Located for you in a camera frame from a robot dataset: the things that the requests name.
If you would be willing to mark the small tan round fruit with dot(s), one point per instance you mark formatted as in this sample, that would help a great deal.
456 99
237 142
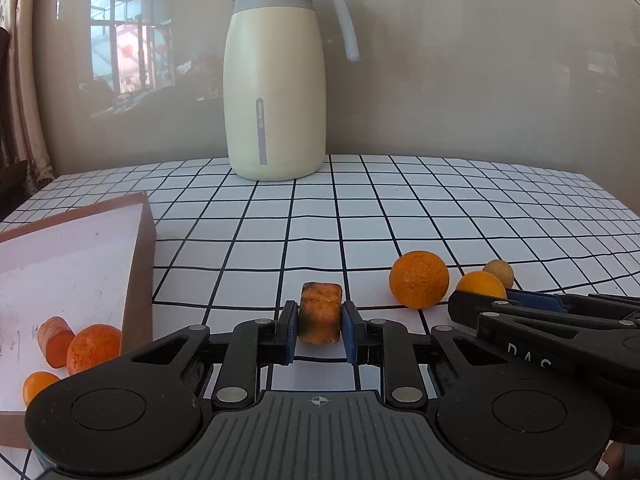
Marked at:
500 271

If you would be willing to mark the brown cardboard box white inside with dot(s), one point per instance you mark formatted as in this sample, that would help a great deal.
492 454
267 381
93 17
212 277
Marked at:
60 270

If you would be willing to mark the cream thermos jug grey lid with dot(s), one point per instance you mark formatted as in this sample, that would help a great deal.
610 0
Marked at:
275 85

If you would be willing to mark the orange carrot piece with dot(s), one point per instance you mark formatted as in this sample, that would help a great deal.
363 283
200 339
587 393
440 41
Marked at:
54 342

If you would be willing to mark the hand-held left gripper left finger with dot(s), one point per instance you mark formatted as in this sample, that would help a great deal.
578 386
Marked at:
289 332

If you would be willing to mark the beige embroidered curtain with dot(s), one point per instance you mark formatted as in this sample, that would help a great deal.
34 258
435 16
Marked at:
27 85

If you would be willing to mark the small orange mandarin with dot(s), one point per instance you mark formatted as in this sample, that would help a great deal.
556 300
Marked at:
480 284

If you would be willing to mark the large orange mandarin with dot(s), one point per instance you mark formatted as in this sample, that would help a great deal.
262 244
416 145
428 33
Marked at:
92 347
419 280

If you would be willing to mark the white black checked tablecloth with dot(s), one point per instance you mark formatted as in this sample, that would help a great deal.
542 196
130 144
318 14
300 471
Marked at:
350 210

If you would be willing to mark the small yellow-orange kumquat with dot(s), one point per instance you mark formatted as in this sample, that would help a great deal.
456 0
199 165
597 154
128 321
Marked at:
37 384

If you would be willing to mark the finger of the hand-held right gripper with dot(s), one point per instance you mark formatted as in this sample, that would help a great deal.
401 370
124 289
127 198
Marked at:
537 301
525 327

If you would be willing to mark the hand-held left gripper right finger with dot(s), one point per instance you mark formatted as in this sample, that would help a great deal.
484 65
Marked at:
350 332

